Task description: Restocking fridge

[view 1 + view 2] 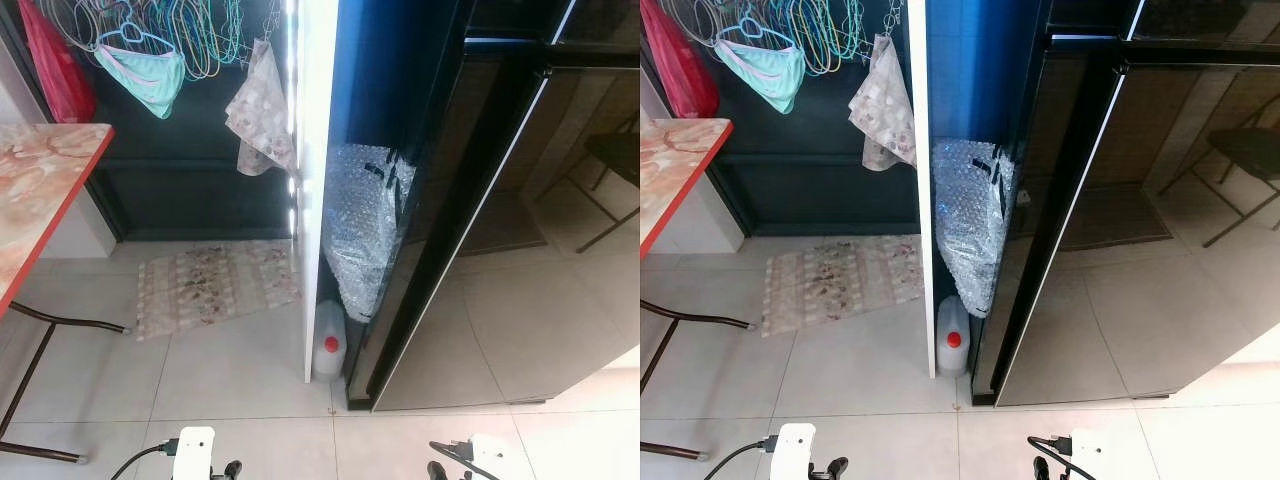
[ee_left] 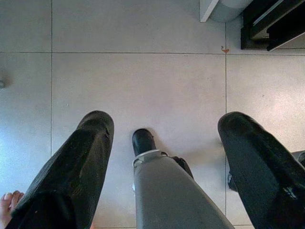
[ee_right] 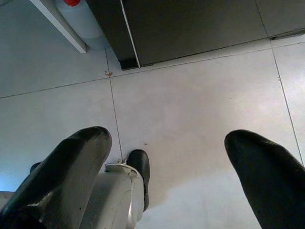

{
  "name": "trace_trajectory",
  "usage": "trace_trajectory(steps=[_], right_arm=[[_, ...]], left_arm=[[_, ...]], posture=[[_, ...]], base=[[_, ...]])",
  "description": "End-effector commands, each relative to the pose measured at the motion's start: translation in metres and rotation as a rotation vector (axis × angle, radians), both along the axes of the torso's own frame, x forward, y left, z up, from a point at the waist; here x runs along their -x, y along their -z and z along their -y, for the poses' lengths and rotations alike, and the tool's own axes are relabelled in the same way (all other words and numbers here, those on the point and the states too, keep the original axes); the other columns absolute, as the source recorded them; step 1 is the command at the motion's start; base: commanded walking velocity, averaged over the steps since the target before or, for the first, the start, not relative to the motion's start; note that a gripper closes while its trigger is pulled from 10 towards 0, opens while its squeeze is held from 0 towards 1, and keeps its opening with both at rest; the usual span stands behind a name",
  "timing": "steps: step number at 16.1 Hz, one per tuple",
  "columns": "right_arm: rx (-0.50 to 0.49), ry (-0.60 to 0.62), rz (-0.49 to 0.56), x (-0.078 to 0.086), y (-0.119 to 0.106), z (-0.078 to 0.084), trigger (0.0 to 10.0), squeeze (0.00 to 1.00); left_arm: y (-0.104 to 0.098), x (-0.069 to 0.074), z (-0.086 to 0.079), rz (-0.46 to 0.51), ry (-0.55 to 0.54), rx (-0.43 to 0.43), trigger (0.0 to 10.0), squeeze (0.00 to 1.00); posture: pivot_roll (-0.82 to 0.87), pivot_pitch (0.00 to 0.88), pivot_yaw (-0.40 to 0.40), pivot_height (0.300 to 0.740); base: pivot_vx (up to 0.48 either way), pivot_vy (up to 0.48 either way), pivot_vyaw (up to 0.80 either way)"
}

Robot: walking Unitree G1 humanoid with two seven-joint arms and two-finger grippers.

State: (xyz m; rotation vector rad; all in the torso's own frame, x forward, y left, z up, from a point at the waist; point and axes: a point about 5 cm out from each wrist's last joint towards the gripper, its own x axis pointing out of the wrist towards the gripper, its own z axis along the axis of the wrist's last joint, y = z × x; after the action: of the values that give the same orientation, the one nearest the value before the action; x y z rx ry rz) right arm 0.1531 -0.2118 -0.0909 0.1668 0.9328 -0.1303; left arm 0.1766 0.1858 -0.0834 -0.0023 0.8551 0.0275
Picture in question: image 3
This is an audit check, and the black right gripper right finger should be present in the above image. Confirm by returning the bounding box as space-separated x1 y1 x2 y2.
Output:
224 130 305 229

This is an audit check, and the clear bottle with red cap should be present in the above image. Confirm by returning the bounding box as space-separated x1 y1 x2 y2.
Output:
56 0 110 51

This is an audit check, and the white panel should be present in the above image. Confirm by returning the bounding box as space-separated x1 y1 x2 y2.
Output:
30 0 87 53

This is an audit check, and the dark grey fridge door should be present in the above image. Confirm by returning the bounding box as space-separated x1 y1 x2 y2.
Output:
120 0 271 68

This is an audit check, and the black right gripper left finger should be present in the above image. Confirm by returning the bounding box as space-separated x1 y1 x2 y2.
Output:
0 126 112 229

